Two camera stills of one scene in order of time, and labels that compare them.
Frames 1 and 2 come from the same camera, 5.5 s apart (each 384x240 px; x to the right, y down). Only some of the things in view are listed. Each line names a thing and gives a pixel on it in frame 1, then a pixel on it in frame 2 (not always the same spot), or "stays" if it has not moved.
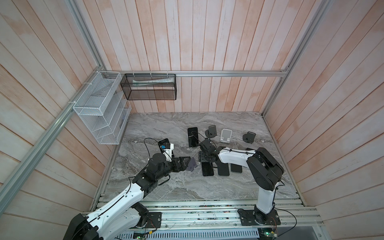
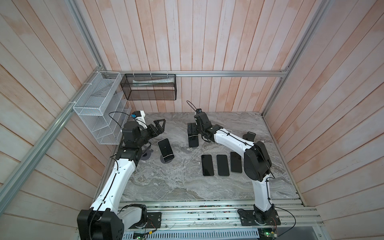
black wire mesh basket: (150, 86) stays
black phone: (236, 168) stays
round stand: (192, 164) to (145, 155)
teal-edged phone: (223, 169) stays
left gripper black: (182, 166) to (155, 133)
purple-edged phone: (207, 169) stays
